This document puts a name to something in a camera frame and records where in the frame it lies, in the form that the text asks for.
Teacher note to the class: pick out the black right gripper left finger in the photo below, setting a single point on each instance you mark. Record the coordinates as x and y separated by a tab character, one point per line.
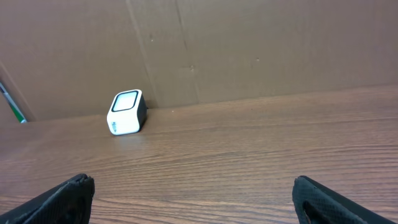
69	203

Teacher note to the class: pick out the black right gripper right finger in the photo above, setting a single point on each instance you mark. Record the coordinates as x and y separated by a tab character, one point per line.
316	204

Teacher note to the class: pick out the green white object behind cardboard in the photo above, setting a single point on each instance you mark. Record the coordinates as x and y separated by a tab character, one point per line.
18	113

